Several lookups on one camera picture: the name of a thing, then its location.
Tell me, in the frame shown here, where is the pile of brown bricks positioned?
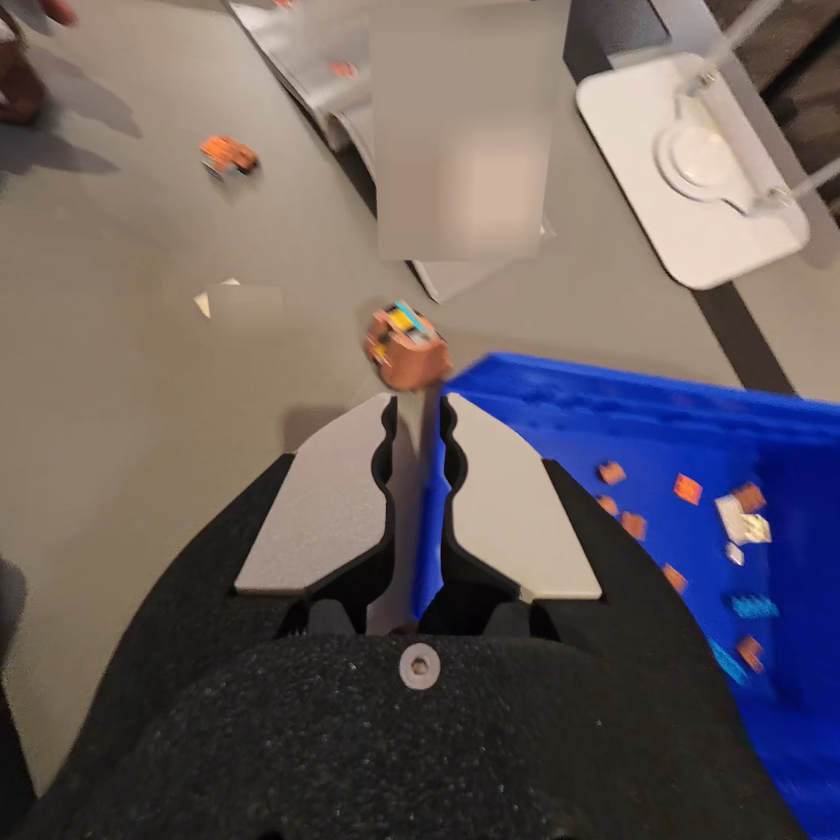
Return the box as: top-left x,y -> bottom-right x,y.
596,461 -> 767,673

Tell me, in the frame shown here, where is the grey instruction booklet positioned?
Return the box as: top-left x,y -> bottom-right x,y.
226,0 -> 559,304

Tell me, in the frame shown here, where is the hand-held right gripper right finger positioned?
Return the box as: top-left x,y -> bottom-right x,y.
438,394 -> 603,614

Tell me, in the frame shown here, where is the person's left hand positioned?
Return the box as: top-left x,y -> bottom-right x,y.
0,42 -> 46,127

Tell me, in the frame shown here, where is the blue plastic bin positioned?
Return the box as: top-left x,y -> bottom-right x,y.
410,352 -> 840,840

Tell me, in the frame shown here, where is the grey desk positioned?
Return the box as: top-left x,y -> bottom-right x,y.
0,0 -> 840,798

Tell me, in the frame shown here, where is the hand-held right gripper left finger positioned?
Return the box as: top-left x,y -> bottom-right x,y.
234,394 -> 399,614

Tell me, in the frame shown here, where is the white tablet stand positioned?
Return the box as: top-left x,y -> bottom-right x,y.
575,0 -> 840,291

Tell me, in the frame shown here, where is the orange grey brick assembly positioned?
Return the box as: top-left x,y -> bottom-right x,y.
199,134 -> 261,182

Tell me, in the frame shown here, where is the brown yellow brick assembly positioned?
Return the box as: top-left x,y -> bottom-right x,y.
364,300 -> 454,392

